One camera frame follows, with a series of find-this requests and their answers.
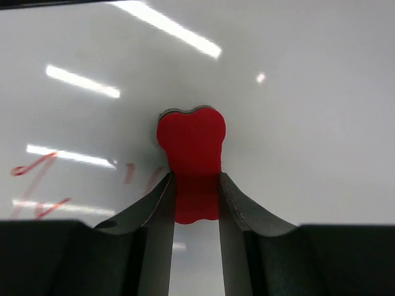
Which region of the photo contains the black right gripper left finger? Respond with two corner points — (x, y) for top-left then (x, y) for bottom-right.
(1, 173), (177, 295)

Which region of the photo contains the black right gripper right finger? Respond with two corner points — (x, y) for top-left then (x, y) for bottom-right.
(218, 173), (394, 295)

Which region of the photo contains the white whiteboard black frame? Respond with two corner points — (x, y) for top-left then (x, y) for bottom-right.
(1, 1), (394, 295)

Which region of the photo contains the red bone-shaped eraser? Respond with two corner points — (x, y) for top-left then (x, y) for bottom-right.
(156, 105), (226, 224)

